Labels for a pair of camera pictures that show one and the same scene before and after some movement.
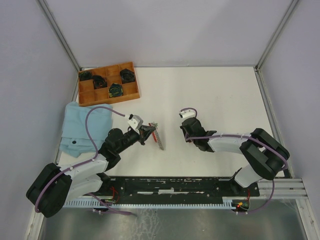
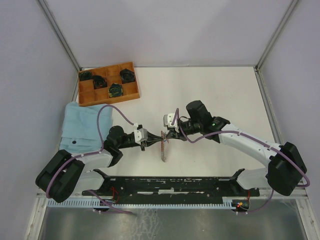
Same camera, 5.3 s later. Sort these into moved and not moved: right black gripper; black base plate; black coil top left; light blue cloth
Moved: right black gripper
Not moved: black base plate; light blue cloth; black coil top left
